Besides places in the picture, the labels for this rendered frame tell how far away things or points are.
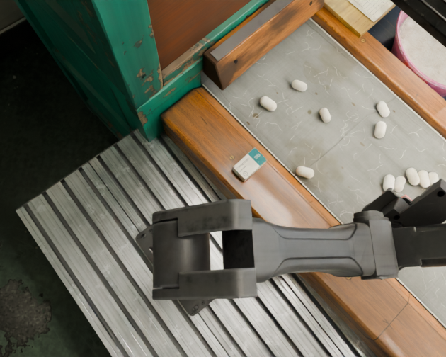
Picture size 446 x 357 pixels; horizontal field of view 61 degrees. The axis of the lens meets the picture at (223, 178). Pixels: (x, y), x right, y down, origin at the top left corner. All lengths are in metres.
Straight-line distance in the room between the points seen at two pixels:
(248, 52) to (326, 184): 0.30
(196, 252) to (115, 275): 0.44
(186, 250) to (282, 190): 0.39
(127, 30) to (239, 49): 0.27
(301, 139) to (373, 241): 0.37
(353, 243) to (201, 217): 0.19
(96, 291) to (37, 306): 0.78
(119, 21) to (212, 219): 0.28
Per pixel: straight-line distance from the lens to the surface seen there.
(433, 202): 0.60
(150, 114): 0.76
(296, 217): 0.74
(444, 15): 0.60
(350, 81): 0.90
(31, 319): 1.60
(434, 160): 0.91
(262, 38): 0.79
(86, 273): 0.84
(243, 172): 0.72
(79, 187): 0.87
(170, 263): 0.39
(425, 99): 0.92
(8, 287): 1.64
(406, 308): 0.80
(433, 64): 1.02
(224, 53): 0.73
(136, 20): 0.54
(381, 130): 0.85
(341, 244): 0.45
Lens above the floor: 1.47
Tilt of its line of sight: 75 degrees down
